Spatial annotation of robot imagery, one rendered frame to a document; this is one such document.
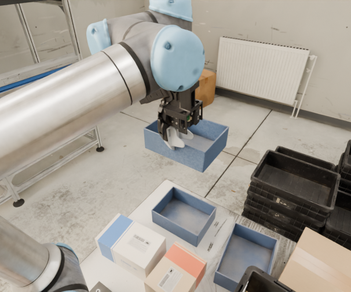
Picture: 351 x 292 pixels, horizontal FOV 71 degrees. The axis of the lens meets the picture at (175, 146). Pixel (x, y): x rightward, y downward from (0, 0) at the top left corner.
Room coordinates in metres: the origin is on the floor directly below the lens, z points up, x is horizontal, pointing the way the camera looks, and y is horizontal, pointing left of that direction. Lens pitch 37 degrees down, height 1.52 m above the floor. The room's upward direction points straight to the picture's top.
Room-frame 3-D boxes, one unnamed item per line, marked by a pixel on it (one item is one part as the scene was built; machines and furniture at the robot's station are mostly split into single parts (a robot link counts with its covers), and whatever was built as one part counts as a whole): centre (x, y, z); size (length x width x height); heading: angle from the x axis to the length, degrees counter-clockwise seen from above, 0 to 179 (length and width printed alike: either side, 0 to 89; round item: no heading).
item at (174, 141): (0.51, 0.00, 1.15); 0.06 x 0.03 x 0.09; 54
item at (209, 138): (0.60, -0.03, 1.10); 0.20 x 0.15 x 0.07; 56
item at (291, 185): (0.97, -0.65, 0.37); 0.40 x 0.30 x 0.45; 56
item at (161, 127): (0.52, 0.02, 1.20); 0.05 x 0.02 x 0.09; 144
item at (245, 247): (0.42, -0.23, 0.73); 0.20 x 0.15 x 0.07; 152
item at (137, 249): (0.47, 0.15, 0.74); 0.20 x 0.12 x 0.09; 60
